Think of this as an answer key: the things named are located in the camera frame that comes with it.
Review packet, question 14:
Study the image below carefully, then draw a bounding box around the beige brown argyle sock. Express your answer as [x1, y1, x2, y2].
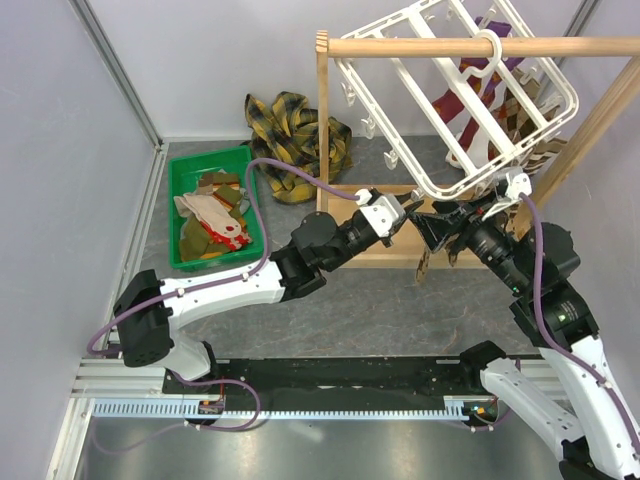
[446, 239, 464, 267]
[414, 247, 431, 285]

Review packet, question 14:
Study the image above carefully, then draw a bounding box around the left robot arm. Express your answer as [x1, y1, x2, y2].
[114, 194, 418, 393]

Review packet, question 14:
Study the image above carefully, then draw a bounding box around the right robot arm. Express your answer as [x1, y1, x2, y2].
[408, 195, 639, 479]

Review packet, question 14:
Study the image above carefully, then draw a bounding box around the wooden hanger stand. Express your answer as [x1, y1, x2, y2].
[315, 30, 639, 268]

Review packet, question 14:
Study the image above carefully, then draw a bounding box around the yellow plaid cloth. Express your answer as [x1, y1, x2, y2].
[244, 91, 352, 204]

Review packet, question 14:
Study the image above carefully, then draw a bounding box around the brown white striped sock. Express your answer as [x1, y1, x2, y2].
[521, 138, 567, 177]

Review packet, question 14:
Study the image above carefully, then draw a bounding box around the beige red snowman sock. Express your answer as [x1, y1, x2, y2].
[173, 193, 253, 251]

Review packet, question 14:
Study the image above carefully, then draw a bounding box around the purple striped sock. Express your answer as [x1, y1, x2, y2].
[459, 14, 526, 106]

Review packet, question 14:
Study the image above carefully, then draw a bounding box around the olive brown patterned sock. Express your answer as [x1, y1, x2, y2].
[178, 170, 252, 262]

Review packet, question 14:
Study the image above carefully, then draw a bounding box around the aluminium corner profile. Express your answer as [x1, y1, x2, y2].
[69, 0, 166, 149]

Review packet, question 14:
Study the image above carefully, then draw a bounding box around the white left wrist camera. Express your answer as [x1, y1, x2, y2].
[355, 189, 406, 238]

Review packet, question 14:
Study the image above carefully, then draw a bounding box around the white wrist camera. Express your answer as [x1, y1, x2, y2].
[482, 167, 533, 221]
[355, 189, 406, 238]

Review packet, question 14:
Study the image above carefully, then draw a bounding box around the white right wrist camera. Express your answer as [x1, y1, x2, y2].
[482, 167, 533, 221]

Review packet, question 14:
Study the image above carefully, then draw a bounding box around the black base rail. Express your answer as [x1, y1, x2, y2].
[164, 352, 501, 416]

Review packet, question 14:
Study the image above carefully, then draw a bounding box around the white slotted cable duct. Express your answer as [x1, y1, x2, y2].
[93, 398, 468, 421]

